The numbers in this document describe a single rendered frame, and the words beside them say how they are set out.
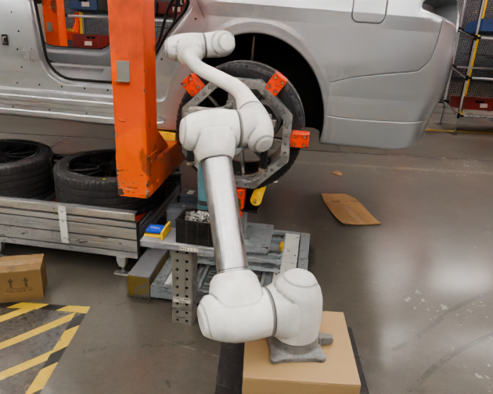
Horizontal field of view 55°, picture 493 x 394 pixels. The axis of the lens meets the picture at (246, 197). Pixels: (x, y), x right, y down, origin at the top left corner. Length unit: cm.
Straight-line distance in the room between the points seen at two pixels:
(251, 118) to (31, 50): 179
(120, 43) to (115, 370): 142
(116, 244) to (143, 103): 83
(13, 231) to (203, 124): 169
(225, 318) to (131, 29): 137
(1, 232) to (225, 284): 183
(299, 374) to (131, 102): 142
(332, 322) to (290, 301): 35
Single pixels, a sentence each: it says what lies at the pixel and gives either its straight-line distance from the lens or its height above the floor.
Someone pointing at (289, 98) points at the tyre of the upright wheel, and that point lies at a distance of 236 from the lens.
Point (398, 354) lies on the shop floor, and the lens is 238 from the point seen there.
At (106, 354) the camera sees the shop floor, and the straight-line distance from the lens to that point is 226.
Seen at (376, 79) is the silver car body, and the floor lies 112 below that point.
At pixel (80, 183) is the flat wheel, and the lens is 277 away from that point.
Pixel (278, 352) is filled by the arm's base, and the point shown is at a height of 42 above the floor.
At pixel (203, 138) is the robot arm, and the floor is 104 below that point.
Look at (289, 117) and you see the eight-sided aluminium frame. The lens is 229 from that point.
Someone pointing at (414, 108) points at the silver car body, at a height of 98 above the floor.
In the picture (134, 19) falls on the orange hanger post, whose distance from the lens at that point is 225.
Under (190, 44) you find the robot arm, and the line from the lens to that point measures 200.
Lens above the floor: 144
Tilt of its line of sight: 22 degrees down
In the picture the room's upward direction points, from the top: 3 degrees clockwise
